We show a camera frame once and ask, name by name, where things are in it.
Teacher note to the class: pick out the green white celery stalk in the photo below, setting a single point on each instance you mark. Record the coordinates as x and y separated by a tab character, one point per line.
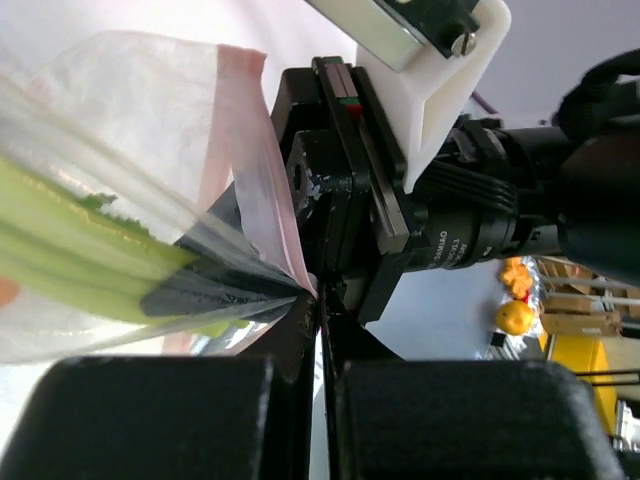
67	250

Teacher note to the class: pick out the orange toy fruit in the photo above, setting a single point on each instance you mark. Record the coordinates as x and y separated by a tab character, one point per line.
516	278

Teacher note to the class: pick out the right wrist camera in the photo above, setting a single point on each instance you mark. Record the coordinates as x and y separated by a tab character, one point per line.
424	59

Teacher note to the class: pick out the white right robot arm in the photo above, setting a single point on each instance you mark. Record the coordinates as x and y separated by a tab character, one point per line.
569	188

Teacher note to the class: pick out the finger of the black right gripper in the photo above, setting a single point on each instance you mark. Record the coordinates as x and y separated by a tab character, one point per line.
209	284

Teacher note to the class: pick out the yellow round toy fruit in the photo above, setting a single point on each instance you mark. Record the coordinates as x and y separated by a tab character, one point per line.
514	318

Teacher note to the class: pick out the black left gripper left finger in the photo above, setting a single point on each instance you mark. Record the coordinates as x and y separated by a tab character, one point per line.
246	416

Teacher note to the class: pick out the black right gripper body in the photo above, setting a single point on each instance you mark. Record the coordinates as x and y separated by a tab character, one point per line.
358	229

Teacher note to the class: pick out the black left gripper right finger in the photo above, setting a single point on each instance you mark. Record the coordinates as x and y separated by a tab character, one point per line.
389	418

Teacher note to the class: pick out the clear pink zip top bag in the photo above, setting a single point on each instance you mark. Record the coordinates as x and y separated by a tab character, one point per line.
160	132

